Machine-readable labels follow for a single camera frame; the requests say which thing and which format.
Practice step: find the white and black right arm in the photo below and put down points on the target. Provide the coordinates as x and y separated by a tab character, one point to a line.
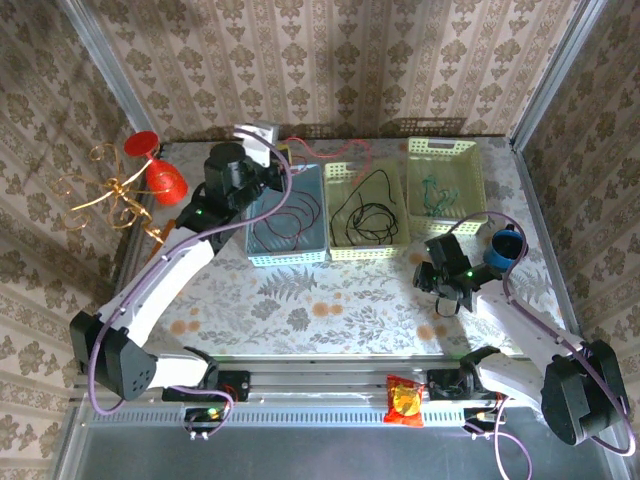
520	320

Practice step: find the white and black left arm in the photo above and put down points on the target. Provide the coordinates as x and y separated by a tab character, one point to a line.
160	285

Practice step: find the blue mug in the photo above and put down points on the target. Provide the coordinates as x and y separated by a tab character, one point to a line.
495	262

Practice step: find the red plastic wine glass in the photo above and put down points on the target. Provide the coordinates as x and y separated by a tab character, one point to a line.
167	185

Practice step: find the small pale yellow perforated basket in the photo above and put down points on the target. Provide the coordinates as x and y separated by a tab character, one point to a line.
370	252

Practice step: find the orange flat block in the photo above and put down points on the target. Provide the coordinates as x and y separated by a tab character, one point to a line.
167	232

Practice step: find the light blue perforated basket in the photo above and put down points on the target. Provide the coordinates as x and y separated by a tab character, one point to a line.
260	257

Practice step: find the large pale yellow perforated basket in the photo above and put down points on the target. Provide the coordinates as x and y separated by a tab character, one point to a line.
480	175

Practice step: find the red and gold snack packet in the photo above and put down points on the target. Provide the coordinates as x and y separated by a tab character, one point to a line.
402	400

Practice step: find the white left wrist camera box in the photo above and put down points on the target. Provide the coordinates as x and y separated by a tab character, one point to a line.
260	145

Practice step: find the metal table edge rail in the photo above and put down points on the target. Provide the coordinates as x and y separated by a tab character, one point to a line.
545	225
125	270

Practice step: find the metal frame post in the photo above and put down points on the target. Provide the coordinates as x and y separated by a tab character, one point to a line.
107	65
555	65

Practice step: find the aluminium front rail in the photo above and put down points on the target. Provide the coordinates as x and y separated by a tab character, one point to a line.
325	385

